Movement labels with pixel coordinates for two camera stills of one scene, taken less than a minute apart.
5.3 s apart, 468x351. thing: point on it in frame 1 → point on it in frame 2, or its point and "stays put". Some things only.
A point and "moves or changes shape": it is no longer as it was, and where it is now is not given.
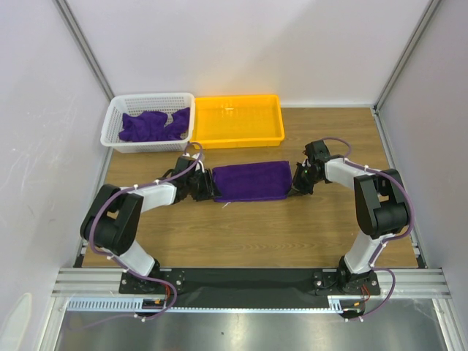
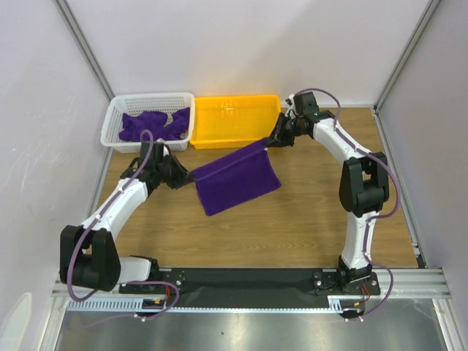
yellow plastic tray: x=237 y=121 stays put
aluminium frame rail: x=394 y=283 stays put
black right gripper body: x=303 y=183 → x=281 y=131
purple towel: x=256 y=180 moves or changes shape
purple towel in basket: x=149 y=126 stays put
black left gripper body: x=200 y=186 → x=170 y=171
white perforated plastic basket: x=167 y=103 stays put
